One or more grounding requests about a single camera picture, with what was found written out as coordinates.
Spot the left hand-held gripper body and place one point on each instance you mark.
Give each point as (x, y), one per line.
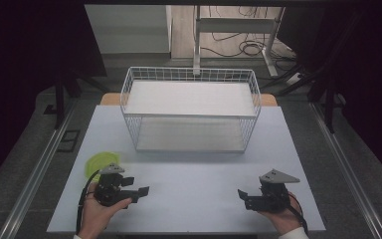
(107, 189)

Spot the white metal stand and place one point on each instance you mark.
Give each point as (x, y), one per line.
(235, 36)

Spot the green plastic plate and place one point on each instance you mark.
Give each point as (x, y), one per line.
(99, 164)

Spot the white cabinet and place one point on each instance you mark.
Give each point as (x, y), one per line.
(129, 30)

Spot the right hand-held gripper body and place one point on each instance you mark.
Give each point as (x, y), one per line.
(271, 195)

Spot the aluminium floor rail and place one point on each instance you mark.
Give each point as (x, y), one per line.
(36, 172)
(344, 169)

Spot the person's right hand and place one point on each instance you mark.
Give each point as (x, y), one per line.
(283, 219)

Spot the white power strip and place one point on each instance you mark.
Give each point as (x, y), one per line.
(293, 79)

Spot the person's left hand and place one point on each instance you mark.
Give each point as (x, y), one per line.
(98, 212)

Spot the wooden table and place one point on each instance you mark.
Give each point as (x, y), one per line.
(111, 99)

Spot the white sleeve cuff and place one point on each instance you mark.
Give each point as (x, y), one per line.
(293, 233)

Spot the black metal stand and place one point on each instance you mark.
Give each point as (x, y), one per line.
(63, 93)
(325, 76)

